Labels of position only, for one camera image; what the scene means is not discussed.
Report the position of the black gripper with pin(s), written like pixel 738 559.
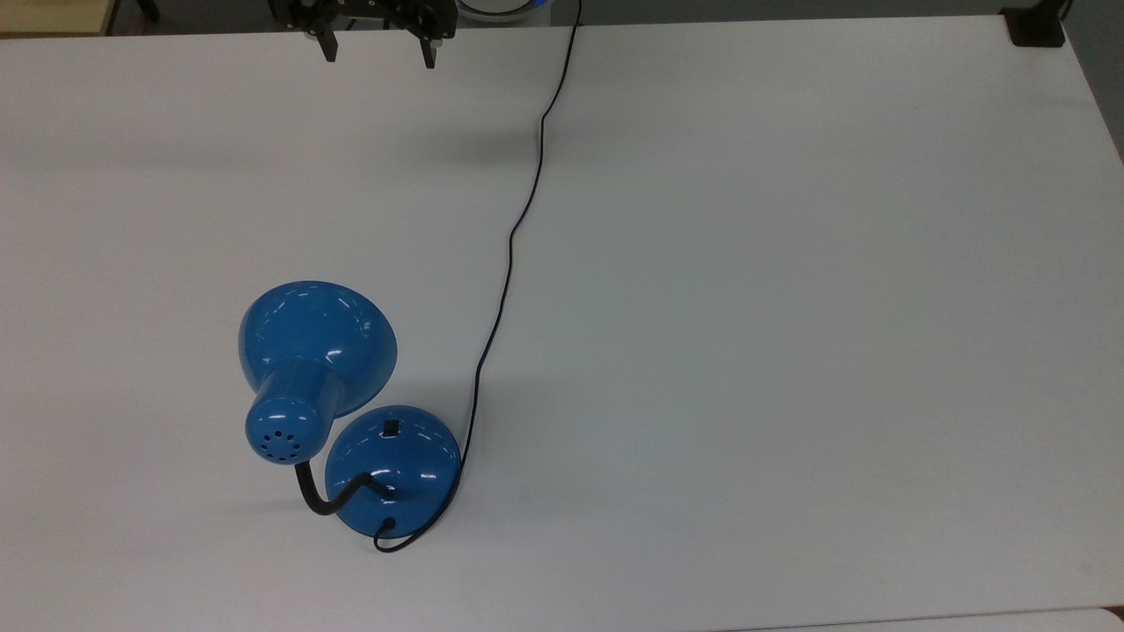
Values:
pixel 369 7

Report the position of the blue desk lamp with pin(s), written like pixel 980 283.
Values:
pixel 316 351

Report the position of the white blue round robot base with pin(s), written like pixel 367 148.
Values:
pixel 500 7

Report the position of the black chair leg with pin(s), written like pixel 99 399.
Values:
pixel 149 9

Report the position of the beige wooden table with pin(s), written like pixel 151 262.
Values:
pixel 53 13

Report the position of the black table clamp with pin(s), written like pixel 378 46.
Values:
pixel 1034 26

